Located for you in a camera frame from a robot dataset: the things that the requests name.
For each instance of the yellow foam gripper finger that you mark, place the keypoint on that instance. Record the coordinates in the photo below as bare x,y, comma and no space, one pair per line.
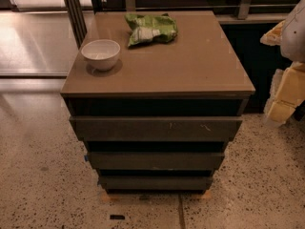
287,90

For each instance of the grey top drawer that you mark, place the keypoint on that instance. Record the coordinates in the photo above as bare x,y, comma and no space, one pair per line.
188,129

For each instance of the grey drawer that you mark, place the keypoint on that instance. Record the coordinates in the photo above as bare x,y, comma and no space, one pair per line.
188,129
155,161
155,183

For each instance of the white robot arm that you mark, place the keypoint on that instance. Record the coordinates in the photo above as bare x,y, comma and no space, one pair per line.
287,90

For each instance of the brown drawer cabinet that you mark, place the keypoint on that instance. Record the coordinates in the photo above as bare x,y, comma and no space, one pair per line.
196,75

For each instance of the grey middle drawer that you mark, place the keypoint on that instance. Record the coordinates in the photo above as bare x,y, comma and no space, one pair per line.
155,161

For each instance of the grey bottom drawer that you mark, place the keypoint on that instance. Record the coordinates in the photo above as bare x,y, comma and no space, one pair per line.
155,183

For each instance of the green crumpled chip bag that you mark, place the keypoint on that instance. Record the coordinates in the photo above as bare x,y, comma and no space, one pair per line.
151,28

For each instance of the white ceramic bowl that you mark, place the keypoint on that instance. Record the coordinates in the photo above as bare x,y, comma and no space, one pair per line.
101,54

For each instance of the black floor marker tape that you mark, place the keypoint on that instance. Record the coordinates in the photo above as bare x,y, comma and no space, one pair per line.
117,217

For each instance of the metal railing frame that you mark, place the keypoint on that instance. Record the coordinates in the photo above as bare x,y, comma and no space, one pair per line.
239,18

